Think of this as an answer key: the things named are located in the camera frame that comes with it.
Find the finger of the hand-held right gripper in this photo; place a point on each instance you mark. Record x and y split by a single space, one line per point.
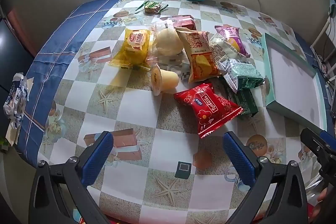
325 135
311 137

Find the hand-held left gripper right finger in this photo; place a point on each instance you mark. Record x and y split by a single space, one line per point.
239 158

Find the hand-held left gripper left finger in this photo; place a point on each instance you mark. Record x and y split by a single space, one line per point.
97 158

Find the dark green snack packet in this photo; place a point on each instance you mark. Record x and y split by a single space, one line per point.
246 100

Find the large red snack packet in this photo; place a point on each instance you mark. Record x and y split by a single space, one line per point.
207 108

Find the mint green cardboard box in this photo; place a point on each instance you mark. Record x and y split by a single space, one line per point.
288 77

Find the silver green wafer packet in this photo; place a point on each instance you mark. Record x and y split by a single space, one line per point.
246 74

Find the yellow jelly cup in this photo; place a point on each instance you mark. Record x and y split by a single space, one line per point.
165 79

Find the cream snack packet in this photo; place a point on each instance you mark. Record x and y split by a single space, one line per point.
223 52

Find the orange swiss roll packet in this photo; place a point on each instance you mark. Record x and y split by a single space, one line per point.
199 56

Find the yellow cake packet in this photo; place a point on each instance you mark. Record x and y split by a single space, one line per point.
134 45

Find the purple swiss roll packet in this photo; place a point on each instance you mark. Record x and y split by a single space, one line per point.
233 36

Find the clear-wrapped white bun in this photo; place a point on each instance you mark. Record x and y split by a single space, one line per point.
168 41

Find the red brown snack packet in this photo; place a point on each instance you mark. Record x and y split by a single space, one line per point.
185 22

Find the person's right hand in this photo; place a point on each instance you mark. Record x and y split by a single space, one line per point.
323 196

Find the green plant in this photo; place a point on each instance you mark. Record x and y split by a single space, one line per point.
4 142

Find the white metal rack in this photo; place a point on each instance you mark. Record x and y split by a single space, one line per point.
324 35

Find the crumpled blue white bag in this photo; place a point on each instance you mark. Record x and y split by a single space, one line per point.
15 98

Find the green-wrapped round pastry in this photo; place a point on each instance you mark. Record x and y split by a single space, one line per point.
151 7

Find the reddish brown wooden post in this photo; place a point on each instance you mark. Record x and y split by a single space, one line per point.
22 32

